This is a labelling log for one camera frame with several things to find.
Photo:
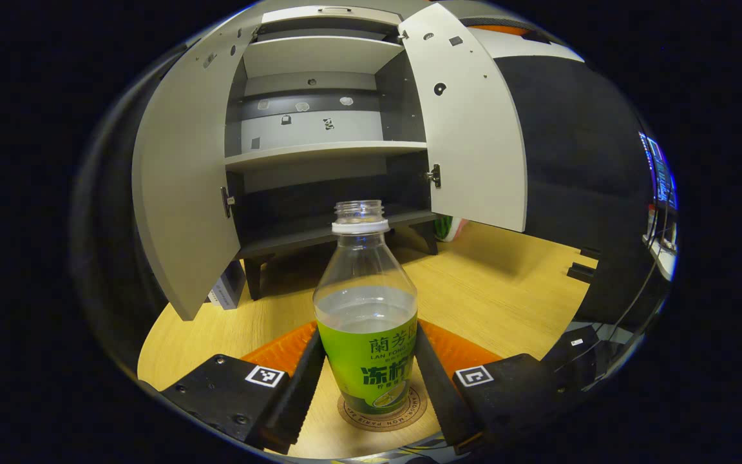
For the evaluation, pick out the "white and blue box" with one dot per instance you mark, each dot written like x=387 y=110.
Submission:
x=226 y=287

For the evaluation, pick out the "black stand base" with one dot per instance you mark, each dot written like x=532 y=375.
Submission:
x=582 y=265

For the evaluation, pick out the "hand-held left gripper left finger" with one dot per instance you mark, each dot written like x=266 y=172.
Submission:
x=294 y=399

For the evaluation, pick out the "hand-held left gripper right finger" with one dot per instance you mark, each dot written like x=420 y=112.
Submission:
x=438 y=393

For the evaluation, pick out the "black backdrop cloth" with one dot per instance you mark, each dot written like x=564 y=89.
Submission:
x=577 y=161

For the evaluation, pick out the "computer monitor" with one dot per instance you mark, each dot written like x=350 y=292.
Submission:
x=661 y=171

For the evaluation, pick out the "red and green object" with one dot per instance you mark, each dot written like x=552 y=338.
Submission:
x=451 y=229

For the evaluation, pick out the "green label plastic bottle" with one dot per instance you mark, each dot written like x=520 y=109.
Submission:
x=364 y=361

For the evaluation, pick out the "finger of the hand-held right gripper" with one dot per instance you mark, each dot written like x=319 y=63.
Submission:
x=574 y=354

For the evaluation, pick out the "white side table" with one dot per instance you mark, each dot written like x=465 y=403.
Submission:
x=664 y=261

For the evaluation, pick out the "round brown coaster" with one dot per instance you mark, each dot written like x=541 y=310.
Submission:
x=384 y=423

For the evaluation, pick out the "white and grey cabinet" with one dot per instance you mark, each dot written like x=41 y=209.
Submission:
x=319 y=154

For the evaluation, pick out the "white cabinet drawer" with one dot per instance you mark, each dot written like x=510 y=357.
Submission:
x=332 y=17

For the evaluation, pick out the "white cabinet door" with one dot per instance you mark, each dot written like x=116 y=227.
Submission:
x=474 y=148
x=184 y=193

